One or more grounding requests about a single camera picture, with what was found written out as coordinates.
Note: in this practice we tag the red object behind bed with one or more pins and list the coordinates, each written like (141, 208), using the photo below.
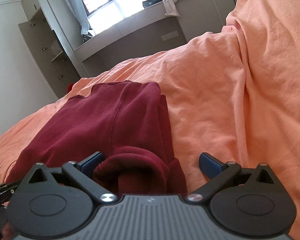
(70, 87)

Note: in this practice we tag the dark red shirt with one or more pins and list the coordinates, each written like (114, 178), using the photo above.
(128, 122)

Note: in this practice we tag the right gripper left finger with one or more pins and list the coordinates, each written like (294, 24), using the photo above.
(81, 175)

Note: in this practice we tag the left grey-blue curtain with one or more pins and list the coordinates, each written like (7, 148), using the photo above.
(77, 7)

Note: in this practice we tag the white garment on ledge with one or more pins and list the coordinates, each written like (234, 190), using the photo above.
(170, 8)

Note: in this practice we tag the grey window bench desk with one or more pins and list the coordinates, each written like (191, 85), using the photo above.
(148, 32)

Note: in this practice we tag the open wardrobe cabinet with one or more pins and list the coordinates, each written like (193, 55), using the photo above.
(48, 33)

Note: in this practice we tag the orange duvet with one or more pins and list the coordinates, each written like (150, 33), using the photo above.
(233, 94)

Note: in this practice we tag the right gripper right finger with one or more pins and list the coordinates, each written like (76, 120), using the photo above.
(221, 175)

